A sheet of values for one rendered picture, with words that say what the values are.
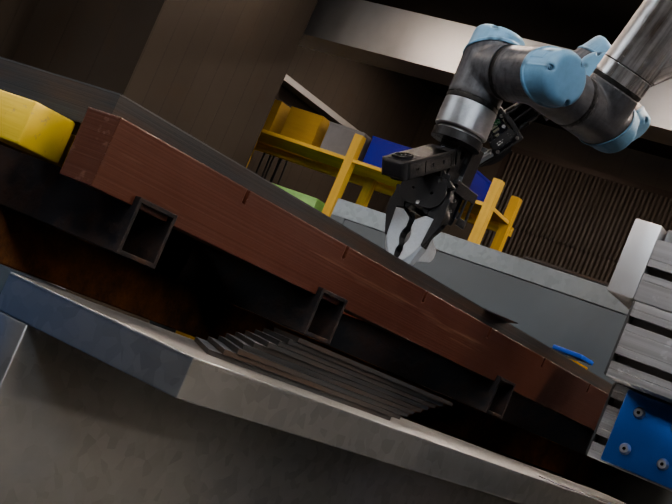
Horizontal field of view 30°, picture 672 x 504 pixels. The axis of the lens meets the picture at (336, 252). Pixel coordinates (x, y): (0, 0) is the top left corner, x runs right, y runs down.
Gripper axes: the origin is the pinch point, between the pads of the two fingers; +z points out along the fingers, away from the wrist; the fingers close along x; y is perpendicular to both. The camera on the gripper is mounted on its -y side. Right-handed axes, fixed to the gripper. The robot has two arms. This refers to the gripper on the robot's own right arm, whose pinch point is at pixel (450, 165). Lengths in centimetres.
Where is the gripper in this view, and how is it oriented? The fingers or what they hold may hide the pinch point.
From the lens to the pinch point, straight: 231.5
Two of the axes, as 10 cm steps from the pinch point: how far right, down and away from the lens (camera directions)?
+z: -7.9, 5.7, 2.0
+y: -1.6, 1.3, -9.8
